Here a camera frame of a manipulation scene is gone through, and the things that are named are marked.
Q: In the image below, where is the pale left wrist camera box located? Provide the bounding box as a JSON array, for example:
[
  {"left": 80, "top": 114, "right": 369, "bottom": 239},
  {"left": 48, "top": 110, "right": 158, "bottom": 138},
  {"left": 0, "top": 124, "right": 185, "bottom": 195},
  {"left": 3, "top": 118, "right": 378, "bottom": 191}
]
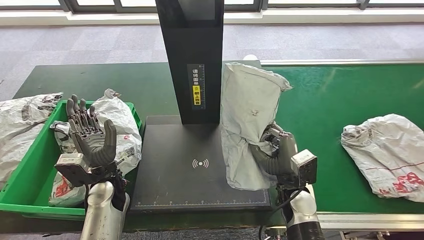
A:
[{"left": 53, "top": 152, "right": 117, "bottom": 188}]

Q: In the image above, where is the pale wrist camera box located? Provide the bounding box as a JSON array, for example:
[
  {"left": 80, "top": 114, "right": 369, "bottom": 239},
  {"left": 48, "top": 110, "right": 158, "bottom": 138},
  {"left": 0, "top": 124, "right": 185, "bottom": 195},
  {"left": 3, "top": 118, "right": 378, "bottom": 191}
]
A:
[
  {"left": 276, "top": 149, "right": 319, "bottom": 190},
  {"left": 53, "top": 152, "right": 117, "bottom": 188}
]

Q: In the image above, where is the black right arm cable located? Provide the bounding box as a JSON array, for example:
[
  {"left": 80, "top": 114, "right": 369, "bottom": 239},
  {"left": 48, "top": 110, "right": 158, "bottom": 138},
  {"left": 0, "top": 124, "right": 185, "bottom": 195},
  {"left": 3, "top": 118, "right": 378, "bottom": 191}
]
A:
[{"left": 258, "top": 187, "right": 304, "bottom": 240}]

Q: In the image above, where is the white window sill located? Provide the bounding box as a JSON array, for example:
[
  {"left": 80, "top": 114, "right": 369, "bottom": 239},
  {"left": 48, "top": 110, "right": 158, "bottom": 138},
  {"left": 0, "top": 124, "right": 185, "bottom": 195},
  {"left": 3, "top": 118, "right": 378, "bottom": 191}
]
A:
[{"left": 0, "top": 8, "right": 424, "bottom": 27}]

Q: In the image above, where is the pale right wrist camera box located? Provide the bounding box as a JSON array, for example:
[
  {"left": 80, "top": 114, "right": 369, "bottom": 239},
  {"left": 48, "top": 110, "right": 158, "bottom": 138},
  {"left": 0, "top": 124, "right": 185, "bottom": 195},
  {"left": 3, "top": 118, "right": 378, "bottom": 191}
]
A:
[{"left": 276, "top": 149, "right": 319, "bottom": 190}]

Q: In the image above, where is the plain grey parcel bag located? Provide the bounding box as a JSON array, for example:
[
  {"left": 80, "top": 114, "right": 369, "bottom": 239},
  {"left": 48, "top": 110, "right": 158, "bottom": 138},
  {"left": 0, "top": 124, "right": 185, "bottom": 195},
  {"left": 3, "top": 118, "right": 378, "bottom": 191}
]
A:
[{"left": 220, "top": 61, "right": 293, "bottom": 192}]

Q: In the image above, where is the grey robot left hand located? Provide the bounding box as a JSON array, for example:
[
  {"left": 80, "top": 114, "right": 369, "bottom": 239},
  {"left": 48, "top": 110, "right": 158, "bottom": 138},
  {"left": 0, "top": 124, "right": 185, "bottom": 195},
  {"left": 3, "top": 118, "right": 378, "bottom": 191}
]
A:
[{"left": 65, "top": 94, "right": 118, "bottom": 168}]

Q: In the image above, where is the white parcel red building print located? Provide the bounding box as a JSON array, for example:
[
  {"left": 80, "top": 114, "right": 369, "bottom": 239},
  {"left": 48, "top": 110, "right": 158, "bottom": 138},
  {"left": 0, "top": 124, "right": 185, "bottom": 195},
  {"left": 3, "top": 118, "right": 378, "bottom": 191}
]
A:
[{"left": 340, "top": 113, "right": 424, "bottom": 204}]

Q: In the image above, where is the green conveyor belt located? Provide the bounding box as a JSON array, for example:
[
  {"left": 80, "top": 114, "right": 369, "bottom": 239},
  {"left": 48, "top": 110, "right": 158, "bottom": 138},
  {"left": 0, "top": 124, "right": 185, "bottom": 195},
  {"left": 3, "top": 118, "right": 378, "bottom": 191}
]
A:
[{"left": 259, "top": 58, "right": 424, "bottom": 232}]

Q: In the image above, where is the black inbound scanner machine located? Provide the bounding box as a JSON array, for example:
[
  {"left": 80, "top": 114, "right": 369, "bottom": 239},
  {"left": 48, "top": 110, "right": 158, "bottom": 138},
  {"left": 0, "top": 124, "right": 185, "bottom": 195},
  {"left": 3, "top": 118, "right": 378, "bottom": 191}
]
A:
[{"left": 130, "top": 0, "right": 273, "bottom": 213}]

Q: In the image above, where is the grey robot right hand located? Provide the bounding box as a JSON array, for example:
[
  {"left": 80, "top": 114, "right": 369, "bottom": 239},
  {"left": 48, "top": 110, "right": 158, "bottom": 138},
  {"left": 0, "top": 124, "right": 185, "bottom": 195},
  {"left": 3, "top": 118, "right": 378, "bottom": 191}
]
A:
[{"left": 250, "top": 122, "right": 299, "bottom": 177}]

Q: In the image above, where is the white black-print parcel bag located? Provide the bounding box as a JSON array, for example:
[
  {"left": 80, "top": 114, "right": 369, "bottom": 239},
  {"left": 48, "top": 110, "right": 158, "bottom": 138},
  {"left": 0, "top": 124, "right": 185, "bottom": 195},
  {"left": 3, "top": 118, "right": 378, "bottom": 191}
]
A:
[{"left": 0, "top": 92, "right": 64, "bottom": 190}]

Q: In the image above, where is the white parcel black red print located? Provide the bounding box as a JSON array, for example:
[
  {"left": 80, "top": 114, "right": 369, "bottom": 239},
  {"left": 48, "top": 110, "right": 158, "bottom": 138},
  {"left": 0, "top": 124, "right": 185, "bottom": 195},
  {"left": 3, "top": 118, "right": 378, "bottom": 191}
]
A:
[{"left": 48, "top": 88, "right": 143, "bottom": 209}]

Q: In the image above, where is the green plastic crate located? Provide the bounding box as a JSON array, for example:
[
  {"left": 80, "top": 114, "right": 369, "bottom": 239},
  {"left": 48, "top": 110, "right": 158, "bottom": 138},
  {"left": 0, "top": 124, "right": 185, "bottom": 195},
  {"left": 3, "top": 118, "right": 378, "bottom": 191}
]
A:
[{"left": 0, "top": 99, "right": 143, "bottom": 222}]

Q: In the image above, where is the black yellow instruction label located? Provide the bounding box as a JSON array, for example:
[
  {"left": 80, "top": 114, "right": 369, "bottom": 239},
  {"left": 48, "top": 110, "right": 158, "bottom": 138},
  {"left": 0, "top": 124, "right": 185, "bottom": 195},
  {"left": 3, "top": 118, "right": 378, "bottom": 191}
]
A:
[{"left": 186, "top": 63, "right": 206, "bottom": 111}]

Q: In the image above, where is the dark window frame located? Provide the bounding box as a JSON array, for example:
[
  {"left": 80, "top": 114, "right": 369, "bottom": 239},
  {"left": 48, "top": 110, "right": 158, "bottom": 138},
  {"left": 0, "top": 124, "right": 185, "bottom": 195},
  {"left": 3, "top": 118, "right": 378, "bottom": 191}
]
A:
[{"left": 0, "top": 0, "right": 424, "bottom": 14}]

